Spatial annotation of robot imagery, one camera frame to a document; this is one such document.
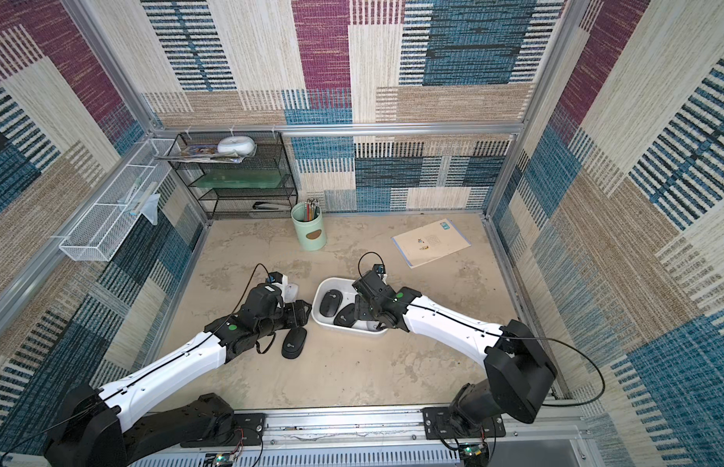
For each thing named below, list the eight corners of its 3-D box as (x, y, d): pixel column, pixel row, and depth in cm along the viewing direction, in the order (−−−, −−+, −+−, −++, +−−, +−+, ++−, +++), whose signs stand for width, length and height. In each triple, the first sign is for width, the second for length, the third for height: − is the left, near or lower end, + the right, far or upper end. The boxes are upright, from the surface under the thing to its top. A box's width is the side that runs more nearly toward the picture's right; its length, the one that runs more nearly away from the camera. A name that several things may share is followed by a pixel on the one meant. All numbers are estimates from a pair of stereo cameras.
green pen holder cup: (294, 247, 113) (283, 215, 99) (304, 231, 118) (296, 198, 104) (319, 255, 110) (312, 223, 96) (329, 238, 115) (323, 206, 102)
